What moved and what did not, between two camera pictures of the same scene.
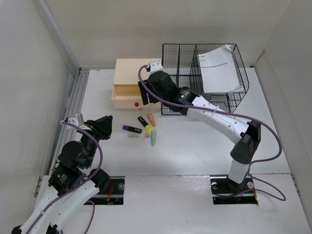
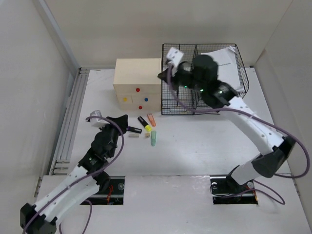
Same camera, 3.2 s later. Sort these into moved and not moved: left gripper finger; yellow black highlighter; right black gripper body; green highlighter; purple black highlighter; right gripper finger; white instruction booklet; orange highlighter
Moved: left gripper finger; right gripper finger; right black gripper body
Not moved: green highlighter; yellow black highlighter; orange highlighter; purple black highlighter; white instruction booklet
